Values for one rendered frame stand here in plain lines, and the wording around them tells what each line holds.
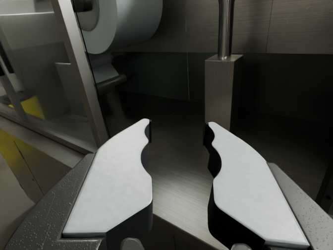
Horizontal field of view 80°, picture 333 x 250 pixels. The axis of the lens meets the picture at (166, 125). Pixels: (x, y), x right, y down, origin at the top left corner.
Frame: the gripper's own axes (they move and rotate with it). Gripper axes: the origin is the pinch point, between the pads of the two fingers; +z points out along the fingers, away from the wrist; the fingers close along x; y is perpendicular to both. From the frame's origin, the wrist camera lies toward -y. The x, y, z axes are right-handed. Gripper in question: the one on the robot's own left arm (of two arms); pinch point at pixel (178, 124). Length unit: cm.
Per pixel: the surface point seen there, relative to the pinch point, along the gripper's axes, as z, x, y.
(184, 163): 36.4, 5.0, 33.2
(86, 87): 37.6, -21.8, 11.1
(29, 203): 103, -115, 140
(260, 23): 68, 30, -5
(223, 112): 47, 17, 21
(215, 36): 77, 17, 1
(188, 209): 20.0, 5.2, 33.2
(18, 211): 96, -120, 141
